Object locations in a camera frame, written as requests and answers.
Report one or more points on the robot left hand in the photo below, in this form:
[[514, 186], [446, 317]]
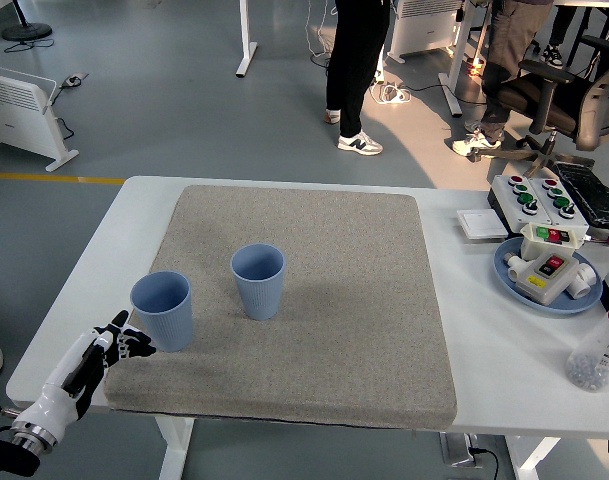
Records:
[[59, 395]]

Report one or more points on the blue ribbed plastic cup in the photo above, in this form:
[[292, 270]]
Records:
[[169, 325], [259, 295]]

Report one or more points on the white push-button control box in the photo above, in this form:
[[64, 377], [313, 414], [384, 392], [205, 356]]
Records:
[[576, 197], [509, 200]]

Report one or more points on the white table leg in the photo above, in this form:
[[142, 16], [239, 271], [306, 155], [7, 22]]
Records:
[[529, 457], [176, 450]]

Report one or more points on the grey-brown fabric mat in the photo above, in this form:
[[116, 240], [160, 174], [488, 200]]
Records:
[[334, 325]]

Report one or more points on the white panel heater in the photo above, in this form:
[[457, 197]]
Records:
[[14, 110], [419, 30]]

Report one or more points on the floor power plug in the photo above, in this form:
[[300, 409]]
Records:
[[74, 79]]

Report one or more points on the black fan stand base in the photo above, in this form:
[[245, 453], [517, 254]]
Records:
[[26, 31]]

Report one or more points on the white desk leg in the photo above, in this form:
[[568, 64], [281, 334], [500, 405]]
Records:
[[456, 55], [246, 45]]

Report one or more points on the grey under-table control box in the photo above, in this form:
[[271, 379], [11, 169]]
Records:
[[456, 450]]

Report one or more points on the person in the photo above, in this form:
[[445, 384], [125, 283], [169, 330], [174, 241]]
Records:
[[551, 55], [509, 40], [354, 60]]

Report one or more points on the blue round plate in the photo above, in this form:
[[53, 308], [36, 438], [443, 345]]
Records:
[[506, 290]]

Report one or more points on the white pipe fitting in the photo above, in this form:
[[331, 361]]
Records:
[[514, 267], [584, 280]]

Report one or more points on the clear bottle with red cap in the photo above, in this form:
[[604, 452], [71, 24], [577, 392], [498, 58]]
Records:
[[596, 357]]

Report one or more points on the black wrapped keyboard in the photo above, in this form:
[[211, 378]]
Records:
[[591, 192]]

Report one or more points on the black office chair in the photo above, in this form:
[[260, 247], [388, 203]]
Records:
[[589, 110]]

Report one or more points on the white wall switch plate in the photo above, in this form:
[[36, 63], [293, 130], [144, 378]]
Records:
[[481, 223]]

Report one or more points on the white green-red switch box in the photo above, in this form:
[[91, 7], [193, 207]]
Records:
[[534, 240]]

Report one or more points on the grey red-button switch box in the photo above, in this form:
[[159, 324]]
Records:
[[546, 285]]

